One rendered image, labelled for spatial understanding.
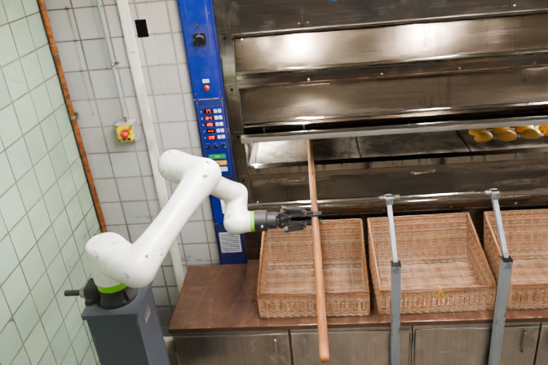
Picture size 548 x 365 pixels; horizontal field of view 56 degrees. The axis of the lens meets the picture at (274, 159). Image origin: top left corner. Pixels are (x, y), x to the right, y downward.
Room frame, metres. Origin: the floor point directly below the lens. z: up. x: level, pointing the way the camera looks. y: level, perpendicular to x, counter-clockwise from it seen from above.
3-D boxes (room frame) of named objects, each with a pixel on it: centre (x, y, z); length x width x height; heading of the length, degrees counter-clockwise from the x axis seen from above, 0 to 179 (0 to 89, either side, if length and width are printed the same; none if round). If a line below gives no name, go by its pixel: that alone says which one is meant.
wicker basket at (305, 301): (2.22, -0.15, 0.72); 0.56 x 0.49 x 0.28; 83
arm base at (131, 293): (1.53, 0.67, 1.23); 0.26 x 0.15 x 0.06; 85
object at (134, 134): (2.53, 0.75, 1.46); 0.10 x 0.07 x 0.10; 85
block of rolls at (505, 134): (2.82, -1.37, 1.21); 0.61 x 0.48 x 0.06; 175
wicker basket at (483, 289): (2.17, -0.73, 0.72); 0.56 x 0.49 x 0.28; 85
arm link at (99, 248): (1.52, 0.61, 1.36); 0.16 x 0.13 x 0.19; 51
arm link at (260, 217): (1.96, 0.08, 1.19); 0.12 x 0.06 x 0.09; 176
